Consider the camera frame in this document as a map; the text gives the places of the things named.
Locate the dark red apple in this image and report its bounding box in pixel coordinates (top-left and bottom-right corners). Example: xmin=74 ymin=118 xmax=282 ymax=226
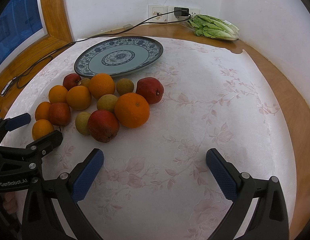
xmin=48 ymin=102 xmax=71 ymax=126

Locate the green-brown fruit front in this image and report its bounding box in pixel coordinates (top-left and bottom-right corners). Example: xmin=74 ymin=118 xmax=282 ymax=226
xmin=75 ymin=112 xmax=91 ymax=135

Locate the green-brown fruit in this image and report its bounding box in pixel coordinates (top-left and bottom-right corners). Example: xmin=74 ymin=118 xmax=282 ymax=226
xmin=116 ymin=78 xmax=134 ymax=95
xmin=77 ymin=78 xmax=91 ymax=88
xmin=75 ymin=112 xmax=91 ymax=135
xmin=96 ymin=94 xmax=118 ymax=113

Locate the red apple front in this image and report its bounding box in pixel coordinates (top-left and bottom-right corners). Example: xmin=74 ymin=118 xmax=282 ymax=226
xmin=88 ymin=109 xmax=120 ymax=143

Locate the red apple back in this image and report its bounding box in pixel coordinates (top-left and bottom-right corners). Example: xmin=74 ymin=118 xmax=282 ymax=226
xmin=63 ymin=73 xmax=82 ymax=90

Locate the green-brown fruit back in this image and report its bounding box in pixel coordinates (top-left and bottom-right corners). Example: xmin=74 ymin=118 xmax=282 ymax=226
xmin=77 ymin=78 xmax=91 ymax=88

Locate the large orange front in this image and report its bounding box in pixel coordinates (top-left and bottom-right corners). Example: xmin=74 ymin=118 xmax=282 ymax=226
xmin=114 ymin=93 xmax=150 ymax=128

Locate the person left hand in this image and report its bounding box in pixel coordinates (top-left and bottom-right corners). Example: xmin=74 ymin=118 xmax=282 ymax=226
xmin=3 ymin=192 xmax=18 ymax=215

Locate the white phone on desk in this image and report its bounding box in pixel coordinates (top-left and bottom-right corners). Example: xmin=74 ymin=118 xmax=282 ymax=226
xmin=0 ymin=77 xmax=17 ymax=96

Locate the white floral table mat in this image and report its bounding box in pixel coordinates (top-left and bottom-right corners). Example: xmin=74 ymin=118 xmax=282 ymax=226
xmin=0 ymin=36 xmax=296 ymax=240

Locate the blue white patterned plate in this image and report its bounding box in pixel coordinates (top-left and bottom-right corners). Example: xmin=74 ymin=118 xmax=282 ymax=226
xmin=74 ymin=36 xmax=164 ymax=77

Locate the small grey plastic block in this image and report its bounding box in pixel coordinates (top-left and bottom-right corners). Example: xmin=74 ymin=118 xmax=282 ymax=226
xmin=123 ymin=24 xmax=133 ymax=30

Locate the white power outlet plate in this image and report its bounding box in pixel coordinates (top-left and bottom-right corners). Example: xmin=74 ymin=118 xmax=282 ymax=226
xmin=167 ymin=6 xmax=201 ymax=22

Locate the black power adapter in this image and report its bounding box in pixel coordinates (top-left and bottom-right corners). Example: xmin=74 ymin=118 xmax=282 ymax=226
xmin=173 ymin=7 xmax=189 ymax=18

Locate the bagged green lettuce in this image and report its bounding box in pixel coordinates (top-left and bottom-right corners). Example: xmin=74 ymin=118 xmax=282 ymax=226
xmin=188 ymin=14 xmax=239 ymax=41

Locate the wooden window frame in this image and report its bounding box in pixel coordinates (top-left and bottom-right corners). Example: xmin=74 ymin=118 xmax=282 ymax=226
xmin=0 ymin=0 xmax=72 ymax=118

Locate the white wall socket plate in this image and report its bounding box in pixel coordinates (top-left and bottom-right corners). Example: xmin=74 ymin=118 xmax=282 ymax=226
xmin=148 ymin=5 xmax=167 ymax=23

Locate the black power cable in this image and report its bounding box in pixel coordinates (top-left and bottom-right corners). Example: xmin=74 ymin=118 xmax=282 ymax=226
xmin=15 ymin=12 xmax=192 ymax=90

